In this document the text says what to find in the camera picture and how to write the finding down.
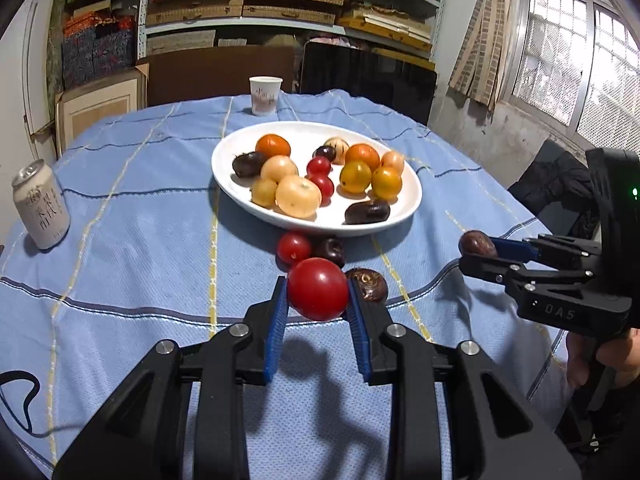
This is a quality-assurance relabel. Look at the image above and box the white door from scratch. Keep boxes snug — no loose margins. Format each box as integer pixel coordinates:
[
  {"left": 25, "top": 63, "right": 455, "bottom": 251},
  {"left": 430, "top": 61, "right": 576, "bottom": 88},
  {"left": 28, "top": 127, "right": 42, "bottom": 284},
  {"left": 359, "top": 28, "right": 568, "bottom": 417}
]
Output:
[{"left": 20, "top": 0, "right": 66, "bottom": 161}]

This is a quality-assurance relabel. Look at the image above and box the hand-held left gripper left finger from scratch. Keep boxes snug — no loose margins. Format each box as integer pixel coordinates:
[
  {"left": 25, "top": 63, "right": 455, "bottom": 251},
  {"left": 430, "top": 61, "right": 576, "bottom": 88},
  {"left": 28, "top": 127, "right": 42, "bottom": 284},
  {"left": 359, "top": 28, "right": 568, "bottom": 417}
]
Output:
[{"left": 52, "top": 276, "right": 290, "bottom": 480}]

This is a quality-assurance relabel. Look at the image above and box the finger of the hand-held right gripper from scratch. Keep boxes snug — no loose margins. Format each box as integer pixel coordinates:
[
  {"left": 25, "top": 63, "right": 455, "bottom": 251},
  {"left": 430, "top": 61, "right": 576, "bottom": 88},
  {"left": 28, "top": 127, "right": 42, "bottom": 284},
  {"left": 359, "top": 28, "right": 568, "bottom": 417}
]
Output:
[
  {"left": 459, "top": 254, "right": 598, "bottom": 286},
  {"left": 492, "top": 234, "right": 603, "bottom": 263}
]

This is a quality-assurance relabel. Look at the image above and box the white paper cup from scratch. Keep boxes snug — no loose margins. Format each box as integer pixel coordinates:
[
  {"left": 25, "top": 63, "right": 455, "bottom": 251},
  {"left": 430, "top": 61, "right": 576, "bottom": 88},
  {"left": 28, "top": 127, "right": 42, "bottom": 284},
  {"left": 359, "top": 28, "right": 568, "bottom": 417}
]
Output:
[{"left": 249, "top": 76, "right": 284, "bottom": 117}]

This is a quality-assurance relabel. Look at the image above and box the yellow cherry tomato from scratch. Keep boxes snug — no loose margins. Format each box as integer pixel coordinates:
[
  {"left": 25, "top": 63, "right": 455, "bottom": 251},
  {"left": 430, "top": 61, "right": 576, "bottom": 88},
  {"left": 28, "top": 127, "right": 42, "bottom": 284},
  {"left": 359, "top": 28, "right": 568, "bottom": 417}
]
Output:
[{"left": 339, "top": 160, "right": 372, "bottom": 194}]

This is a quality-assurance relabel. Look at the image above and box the large tan cherry tomato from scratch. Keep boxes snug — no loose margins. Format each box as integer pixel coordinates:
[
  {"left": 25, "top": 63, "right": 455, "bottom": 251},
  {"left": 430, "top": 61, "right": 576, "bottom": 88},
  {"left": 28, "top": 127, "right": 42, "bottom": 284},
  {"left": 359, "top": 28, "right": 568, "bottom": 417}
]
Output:
[{"left": 275, "top": 175, "right": 323, "bottom": 219}]

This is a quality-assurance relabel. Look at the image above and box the pale beige cherry tomato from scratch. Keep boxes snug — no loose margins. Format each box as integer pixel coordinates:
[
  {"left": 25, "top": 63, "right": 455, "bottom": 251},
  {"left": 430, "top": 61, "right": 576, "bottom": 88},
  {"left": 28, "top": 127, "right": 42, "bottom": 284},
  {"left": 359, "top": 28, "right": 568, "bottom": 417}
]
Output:
[{"left": 260, "top": 155, "right": 299, "bottom": 183}]

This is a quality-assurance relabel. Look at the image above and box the brown cardboard panel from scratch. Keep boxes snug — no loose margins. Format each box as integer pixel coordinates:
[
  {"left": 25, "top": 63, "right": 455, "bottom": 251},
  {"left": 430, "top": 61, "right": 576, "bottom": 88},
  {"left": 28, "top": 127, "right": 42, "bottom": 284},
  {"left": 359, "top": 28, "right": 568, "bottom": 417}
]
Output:
[{"left": 136, "top": 45, "right": 301, "bottom": 107}]

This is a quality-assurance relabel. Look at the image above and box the small tan cherry tomato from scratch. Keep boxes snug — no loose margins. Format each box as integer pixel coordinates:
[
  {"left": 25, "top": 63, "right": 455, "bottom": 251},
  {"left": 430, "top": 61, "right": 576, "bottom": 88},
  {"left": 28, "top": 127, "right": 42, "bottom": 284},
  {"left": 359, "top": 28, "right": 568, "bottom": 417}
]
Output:
[{"left": 251, "top": 178, "right": 279, "bottom": 208}]

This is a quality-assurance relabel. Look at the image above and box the person's right hand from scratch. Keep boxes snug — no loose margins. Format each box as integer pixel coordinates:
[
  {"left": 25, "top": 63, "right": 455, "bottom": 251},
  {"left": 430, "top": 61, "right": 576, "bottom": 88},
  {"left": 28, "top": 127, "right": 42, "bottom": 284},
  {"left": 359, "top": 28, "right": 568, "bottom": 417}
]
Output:
[{"left": 566, "top": 329, "right": 640, "bottom": 390}]

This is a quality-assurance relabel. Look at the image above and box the wooden picture frame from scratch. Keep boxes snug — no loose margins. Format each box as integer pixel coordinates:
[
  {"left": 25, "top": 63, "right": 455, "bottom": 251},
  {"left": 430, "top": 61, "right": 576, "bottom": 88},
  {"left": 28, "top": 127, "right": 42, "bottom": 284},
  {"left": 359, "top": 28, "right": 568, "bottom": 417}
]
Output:
[{"left": 54, "top": 62, "right": 150, "bottom": 158}]

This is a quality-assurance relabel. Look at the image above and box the black flat panel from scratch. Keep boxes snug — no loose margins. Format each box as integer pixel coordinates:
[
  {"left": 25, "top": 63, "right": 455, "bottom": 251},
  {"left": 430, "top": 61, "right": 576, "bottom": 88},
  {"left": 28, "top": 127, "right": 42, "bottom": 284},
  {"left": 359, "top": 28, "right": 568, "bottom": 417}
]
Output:
[{"left": 300, "top": 41, "right": 438, "bottom": 126}]

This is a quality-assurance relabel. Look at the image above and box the peach cherry tomato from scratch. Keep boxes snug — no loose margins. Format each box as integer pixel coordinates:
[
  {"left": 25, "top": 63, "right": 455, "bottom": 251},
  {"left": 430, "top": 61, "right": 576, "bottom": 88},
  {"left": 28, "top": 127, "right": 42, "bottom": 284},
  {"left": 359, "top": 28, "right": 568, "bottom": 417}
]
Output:
[{"left": 380, "top": 150, "right": 405, "bottom": 175}]

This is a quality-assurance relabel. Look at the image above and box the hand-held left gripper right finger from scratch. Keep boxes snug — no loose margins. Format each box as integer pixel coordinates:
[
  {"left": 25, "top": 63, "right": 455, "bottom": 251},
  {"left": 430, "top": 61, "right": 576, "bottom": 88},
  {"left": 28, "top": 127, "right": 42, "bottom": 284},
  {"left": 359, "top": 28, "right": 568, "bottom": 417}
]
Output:
[{"left": 346, "top": 277, "right": 583, "bottom": 480}]

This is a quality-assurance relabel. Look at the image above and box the orange-yellow cherry tomato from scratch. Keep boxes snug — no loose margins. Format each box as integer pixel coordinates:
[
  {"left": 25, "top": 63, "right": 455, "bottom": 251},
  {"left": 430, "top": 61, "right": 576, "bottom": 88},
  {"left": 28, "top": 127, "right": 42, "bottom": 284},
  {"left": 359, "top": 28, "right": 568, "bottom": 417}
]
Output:
[{"left": 371, "top": 166, "right": 403, "bottom": 201}]

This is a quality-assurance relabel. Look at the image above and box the white metal shelf rack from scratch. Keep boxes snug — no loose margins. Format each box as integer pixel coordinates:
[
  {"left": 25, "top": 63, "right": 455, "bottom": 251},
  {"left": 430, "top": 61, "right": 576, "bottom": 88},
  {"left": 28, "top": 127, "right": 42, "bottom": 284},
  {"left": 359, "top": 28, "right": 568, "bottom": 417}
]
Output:
[{"left": 136, "top": 0, "right": 451, "bottom": 63}]

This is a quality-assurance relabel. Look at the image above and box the blue checked tablecloth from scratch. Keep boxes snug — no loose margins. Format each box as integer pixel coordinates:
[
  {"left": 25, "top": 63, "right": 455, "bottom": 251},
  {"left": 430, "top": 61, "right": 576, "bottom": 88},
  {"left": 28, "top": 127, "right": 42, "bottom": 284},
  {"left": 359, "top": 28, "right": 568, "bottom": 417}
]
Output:
[{"left": 0, "top": 89, "right": 576, "bottom": 480}]

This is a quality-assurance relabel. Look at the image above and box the black jacket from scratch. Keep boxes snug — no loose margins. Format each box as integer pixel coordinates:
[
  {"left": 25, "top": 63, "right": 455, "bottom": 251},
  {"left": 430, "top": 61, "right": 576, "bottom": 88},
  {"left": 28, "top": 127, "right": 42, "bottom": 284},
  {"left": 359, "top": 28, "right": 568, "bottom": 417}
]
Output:
[{"left": 507, "top": 139, "right": 608, "bottom": 241}]

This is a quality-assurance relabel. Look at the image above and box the beige checked curtain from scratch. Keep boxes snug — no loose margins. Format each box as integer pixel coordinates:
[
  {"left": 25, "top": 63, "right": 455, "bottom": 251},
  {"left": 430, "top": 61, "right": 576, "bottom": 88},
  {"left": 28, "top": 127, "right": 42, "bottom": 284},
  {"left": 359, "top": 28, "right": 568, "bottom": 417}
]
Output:
[{"left": 448, "top": 0, "right": 516, "bottom": 111}]

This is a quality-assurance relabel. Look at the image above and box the pile of patterned boxes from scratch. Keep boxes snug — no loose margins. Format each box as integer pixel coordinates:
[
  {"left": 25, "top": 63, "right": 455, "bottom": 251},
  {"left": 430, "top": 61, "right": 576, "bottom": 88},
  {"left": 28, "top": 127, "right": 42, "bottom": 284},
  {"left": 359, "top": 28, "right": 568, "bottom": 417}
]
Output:
[{"left": 47, "top": 0, "right": 138, "bottom": 93}]

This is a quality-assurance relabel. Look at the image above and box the black cable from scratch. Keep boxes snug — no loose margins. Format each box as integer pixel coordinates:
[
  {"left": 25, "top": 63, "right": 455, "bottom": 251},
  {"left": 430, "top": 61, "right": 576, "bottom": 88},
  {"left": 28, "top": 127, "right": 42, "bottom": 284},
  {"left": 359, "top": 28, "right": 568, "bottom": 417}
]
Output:
[{"left": 0, "top": 370, "right": 56, "bottom": 436}]

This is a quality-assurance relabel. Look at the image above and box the barred window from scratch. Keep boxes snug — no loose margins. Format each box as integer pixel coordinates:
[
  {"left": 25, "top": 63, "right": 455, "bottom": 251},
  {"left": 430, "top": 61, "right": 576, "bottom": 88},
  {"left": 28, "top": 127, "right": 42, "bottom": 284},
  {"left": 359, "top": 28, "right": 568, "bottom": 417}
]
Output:
[{"left": 500, "top": 0, "right": 640, "bottom": 156}]

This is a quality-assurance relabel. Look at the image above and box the white plate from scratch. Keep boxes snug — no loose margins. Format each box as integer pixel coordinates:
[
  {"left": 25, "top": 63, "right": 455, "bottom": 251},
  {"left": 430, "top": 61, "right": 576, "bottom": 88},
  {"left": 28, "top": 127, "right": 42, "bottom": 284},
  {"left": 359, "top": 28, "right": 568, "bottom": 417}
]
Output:
[{"left": 211, "top": 121, "right": 423, "bottom": 238}]

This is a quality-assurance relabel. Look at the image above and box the orange cherry tomato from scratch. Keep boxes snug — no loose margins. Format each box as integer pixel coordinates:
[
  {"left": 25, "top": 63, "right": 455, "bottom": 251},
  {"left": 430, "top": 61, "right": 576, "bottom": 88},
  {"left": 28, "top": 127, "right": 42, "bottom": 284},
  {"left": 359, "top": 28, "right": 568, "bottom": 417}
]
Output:
[
  {"left": 344, "top": 143, "right": 381, "bottom": 171},
  {"left": 255, "top": 133, "right": 292, "bottom": 158}
]

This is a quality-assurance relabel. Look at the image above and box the striped beige cherry tomato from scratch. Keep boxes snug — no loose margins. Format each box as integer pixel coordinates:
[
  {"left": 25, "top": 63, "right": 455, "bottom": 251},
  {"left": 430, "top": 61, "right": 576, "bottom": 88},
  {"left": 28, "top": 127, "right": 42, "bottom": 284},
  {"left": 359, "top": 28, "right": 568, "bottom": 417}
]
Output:
[{"left": 324, "top": 137, "right": 350, "bottom": 165}]

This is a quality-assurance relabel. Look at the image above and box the white beverage can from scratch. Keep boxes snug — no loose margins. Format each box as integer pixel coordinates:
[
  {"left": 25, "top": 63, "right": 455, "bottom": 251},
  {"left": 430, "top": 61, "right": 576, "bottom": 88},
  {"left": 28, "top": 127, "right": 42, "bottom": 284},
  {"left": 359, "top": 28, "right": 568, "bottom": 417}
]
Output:
[{"left": 11, "top": 159, "right": 71, "bottom": 251}]

